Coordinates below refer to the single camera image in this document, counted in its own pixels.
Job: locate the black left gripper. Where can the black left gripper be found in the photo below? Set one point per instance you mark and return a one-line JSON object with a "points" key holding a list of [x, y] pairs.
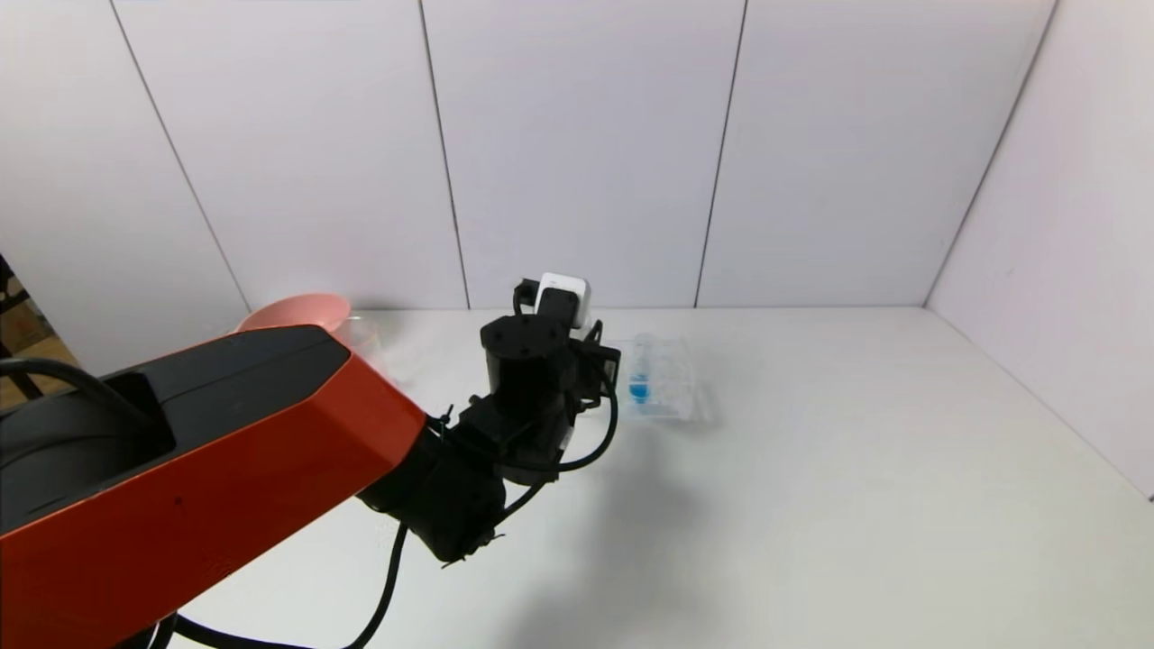
{"points": [[595, 370]]}

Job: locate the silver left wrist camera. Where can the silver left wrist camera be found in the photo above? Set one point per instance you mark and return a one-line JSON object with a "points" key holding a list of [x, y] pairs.
{"points": [[563, 293]]}

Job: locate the clear acrylic test tube rack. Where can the clear acrylic test tube rack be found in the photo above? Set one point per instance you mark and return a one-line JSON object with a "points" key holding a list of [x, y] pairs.
{"points": [[672, 379]]}

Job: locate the test tube with blue pigment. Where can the test tube with blue pigment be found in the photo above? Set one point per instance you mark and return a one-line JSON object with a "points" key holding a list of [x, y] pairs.
{"points": [[639, 389]]}

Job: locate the pink plastic bowl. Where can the pink plastic bowl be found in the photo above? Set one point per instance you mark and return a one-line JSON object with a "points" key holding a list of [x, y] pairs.
{"points": [[297, 311]]}

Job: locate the clear glass beaker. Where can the clear glass beaker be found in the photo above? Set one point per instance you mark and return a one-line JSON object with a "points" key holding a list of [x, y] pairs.
{"points": [[370, 347]]}

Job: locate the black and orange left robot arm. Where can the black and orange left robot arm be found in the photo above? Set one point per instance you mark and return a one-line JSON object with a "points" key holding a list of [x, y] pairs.
{"points": [[225, 469]]}

